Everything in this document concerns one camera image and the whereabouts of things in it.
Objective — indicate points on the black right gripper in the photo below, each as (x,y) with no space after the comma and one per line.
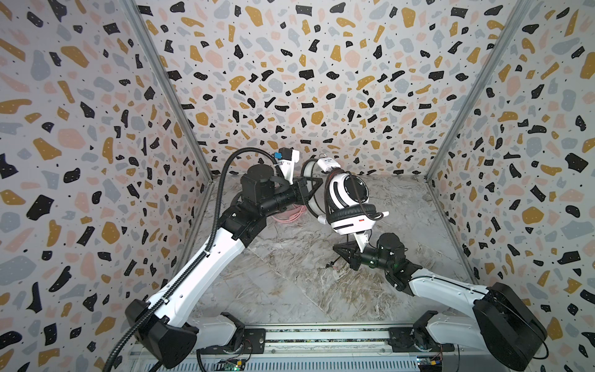
(355,257)

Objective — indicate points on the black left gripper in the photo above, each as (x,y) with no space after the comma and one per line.
(302,192)

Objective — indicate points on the white black headphones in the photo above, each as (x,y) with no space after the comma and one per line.
(343,201)

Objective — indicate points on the pink headphones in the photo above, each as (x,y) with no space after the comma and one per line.
(291,215)

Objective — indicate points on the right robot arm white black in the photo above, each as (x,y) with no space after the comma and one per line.
(493,319)

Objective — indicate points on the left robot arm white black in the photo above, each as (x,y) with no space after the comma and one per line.
(162,324)

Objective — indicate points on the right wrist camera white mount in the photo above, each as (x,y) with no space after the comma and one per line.
(362,240)

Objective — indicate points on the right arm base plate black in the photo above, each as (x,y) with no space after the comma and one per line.
(406,339)

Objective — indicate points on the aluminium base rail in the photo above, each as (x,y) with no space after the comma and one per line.
(338,347)

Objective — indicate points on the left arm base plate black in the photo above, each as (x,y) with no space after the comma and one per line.
(246,341)

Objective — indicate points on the aluminium corner post left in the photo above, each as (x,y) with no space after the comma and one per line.
(130,9)

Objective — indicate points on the aluminium corner post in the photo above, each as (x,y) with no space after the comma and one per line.
(130,9)
(518,13)

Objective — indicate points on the aluminium corner post right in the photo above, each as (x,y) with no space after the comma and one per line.
(518,13)

